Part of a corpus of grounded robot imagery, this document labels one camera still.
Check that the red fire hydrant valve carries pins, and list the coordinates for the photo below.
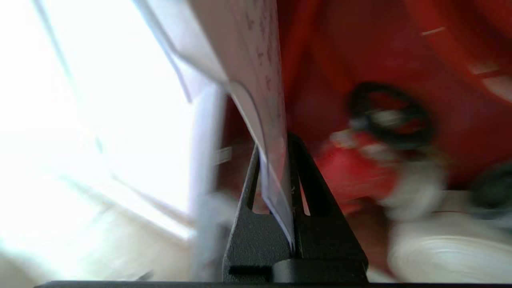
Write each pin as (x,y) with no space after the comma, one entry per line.
(356,172)

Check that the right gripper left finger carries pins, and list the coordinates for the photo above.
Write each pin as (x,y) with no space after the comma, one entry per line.
(256,240)

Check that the white inspection card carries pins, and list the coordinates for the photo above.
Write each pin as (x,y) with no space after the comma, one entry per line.
(256,68)

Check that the red fire hydrant cabinet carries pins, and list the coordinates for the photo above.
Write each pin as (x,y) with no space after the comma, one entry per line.
(360,52)

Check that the black valve handwheel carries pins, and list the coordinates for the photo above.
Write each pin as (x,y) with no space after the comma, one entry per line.
(390,114)

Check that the glass cabinet door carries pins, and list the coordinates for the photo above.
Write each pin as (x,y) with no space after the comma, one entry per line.
(100,120)

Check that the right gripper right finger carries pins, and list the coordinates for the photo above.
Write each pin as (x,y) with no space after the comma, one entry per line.
(324,240)

